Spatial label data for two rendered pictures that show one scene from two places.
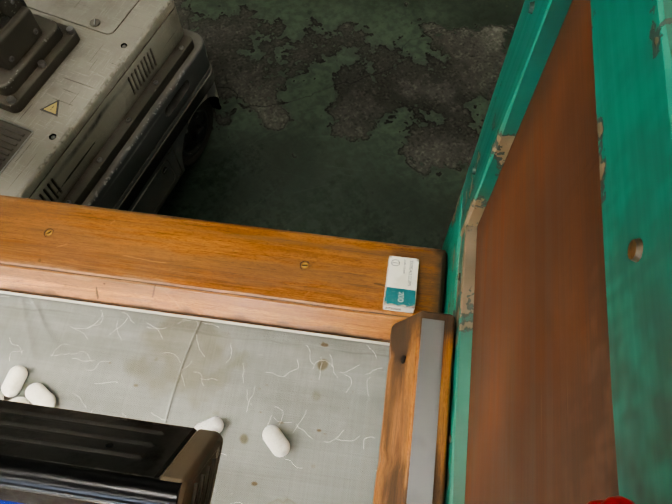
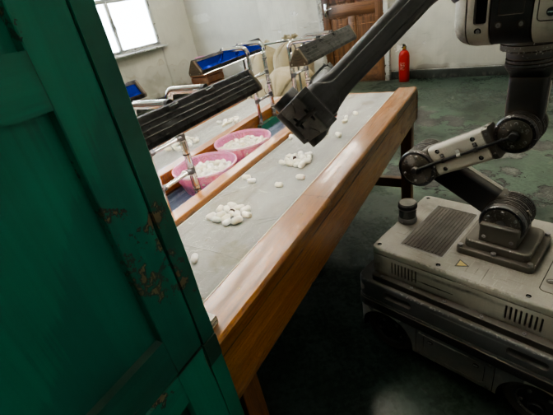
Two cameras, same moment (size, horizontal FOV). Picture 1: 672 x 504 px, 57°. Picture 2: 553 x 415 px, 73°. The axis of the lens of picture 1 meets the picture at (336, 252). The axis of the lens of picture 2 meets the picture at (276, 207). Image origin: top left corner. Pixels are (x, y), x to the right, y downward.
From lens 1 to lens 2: 0.85 m
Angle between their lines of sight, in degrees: 75
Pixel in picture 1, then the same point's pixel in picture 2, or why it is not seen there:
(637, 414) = not seen: outside the picture
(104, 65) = (504, 286)
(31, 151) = (426, 257)
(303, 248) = (248, 288)
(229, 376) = (211, 267)
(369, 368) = not seen: hidden behind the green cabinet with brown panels
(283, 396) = not seen: hidden behind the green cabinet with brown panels
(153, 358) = (234, 247)
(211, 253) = (264, 257)
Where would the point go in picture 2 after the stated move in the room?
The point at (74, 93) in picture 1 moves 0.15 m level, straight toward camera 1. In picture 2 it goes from (475, 272) to (429, 286)
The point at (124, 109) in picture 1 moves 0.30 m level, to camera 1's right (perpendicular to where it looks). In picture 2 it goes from (488, 312) to (501, 405)
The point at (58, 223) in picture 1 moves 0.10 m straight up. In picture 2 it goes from (304, 216) to (299, 184)
